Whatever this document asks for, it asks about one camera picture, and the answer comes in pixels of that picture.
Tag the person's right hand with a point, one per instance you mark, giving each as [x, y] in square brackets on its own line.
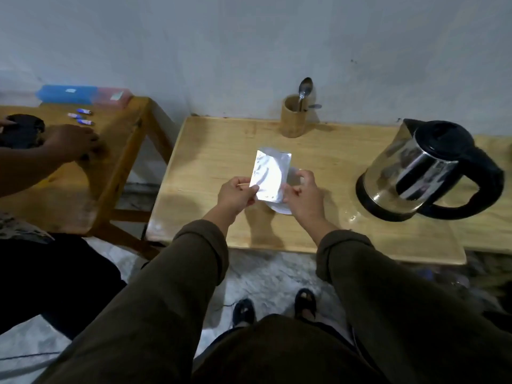
[308, 203]

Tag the person's left hand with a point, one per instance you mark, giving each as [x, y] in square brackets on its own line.
[232, 197]

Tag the person's left thumb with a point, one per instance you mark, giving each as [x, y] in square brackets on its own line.
[250, 191]

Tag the person's right thumb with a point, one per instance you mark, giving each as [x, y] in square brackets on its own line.
[291, 189]

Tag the silver foil packet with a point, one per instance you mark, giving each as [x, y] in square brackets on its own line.
[270, 171]

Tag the person's right forearm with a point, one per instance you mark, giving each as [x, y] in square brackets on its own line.
[400, 311]

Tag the person's left forearm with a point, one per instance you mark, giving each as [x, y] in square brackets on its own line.
[168, 299]

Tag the another person's forearm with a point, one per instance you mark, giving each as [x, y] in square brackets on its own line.
[24, 169]

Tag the bamboo utensil holder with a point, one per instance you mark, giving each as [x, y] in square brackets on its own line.
[292, 119]

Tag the metal spoon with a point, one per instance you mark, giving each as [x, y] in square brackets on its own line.
[304, 89]

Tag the person's right black sandal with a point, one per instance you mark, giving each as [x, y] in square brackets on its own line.
[305, 303]

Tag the person's black sandal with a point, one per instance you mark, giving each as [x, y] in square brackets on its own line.
[244, 311]
[305, 303]

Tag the person's left black sandal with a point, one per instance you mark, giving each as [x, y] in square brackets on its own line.
[244, 311]

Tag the small wooden side table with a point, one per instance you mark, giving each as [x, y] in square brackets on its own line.
[120, 155]

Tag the person's olive shirt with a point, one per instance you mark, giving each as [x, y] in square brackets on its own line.
[280, 351]

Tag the pink plastic box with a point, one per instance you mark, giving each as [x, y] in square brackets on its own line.
[114, 97]

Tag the blue and white battery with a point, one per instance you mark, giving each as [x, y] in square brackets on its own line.
[84, 111]
[85, 122]
[74, 115]

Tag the blue plastic box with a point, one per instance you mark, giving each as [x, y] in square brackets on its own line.
[66, 94]

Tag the black controller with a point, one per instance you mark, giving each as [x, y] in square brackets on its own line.
[24, 131]

